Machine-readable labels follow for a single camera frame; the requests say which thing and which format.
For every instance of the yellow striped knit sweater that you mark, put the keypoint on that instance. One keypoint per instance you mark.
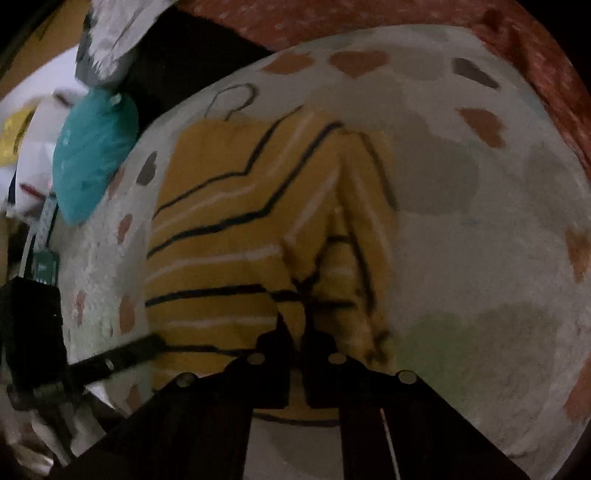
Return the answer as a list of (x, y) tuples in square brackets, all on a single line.
[(260, 223)]

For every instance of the yellow plastic bag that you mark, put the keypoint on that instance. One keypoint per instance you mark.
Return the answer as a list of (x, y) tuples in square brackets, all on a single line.
[(12, 133)]

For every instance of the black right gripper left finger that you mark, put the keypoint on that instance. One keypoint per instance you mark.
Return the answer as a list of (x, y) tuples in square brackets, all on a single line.
[(196, 427)]

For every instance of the white plastic bag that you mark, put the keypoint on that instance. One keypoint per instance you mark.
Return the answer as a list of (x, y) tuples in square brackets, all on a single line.
[(31, 182)]

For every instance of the white floral cloth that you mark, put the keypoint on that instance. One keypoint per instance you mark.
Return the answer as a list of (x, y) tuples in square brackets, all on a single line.
[(111, 31)]

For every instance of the white patchwork round rug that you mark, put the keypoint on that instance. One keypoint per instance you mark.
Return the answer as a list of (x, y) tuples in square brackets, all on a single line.
[(490, 296)]

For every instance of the green box with buttons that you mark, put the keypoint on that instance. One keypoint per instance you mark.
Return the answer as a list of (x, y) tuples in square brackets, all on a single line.
[(45, 262)]

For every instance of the red floral bedspread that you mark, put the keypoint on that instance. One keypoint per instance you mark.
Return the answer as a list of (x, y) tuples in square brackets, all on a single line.
[(547, 43)]

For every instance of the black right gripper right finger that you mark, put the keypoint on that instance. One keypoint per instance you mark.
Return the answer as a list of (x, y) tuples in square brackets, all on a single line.
[(395, 426)]

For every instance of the teal plush cushion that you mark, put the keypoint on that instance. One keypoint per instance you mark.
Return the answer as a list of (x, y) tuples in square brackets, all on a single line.
[(97, 136)]

